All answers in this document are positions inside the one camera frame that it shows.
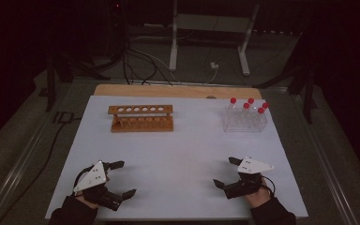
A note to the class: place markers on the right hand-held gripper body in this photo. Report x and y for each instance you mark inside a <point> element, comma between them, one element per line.
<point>242,187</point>

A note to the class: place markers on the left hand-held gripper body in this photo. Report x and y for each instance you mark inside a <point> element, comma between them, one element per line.
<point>101,195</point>

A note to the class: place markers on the clear plastic test tube rack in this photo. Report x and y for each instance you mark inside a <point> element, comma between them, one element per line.
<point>243,125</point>

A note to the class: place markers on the wooden test tube rack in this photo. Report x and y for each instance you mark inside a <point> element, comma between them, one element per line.
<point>143,126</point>

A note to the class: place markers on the person's left hand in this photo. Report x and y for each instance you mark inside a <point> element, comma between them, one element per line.
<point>86,202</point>

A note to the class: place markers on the person's right hand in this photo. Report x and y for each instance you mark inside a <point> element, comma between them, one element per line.
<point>258,198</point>

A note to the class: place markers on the white table sheet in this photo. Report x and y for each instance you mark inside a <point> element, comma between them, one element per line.
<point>175,156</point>

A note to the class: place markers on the black stand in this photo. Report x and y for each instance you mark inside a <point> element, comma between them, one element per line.
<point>50,90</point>
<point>307,97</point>

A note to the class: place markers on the white plug adapter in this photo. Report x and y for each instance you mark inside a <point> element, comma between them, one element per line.
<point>214,65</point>

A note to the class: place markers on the grey metal stand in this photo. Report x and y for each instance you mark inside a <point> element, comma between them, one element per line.
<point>172,47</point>

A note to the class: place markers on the metal frame rail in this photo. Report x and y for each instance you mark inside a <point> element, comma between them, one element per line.
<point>326,165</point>
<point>184,83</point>
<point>17,170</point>

